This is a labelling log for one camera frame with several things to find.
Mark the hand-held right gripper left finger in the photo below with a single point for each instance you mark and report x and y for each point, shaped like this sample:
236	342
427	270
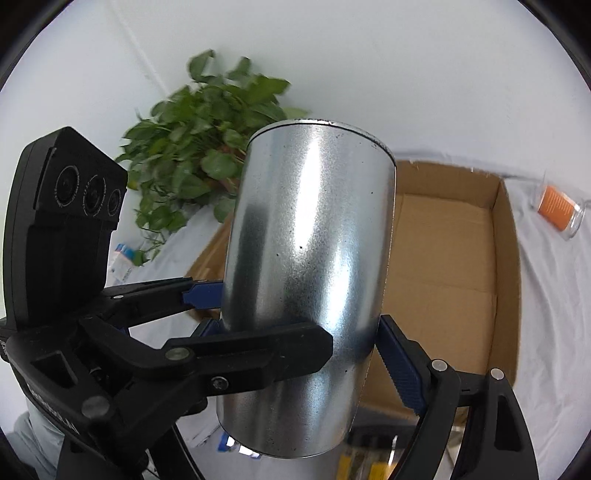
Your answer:
210	328

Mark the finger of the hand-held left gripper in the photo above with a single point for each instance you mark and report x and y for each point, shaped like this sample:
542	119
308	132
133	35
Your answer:
277	350
203	295

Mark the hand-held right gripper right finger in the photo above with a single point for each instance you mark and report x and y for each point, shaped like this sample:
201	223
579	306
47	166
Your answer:
401	364

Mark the brown cardboard box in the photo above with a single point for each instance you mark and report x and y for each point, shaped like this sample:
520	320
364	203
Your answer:
443	277

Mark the silver metal cup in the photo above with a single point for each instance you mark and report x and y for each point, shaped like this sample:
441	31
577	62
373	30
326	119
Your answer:
304	230

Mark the person's left forearm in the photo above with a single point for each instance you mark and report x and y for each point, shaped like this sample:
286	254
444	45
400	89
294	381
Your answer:
37	445

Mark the small white blue bottle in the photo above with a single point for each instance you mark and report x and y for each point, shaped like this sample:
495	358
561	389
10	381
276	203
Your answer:
122	261

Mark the green potted plant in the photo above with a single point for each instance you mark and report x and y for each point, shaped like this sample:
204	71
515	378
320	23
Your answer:
184	152

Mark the white tablecloth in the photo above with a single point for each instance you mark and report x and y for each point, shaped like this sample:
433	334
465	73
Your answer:
554	346

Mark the glass cup with orange label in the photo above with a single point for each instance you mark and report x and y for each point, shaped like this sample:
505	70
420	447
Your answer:
556	207

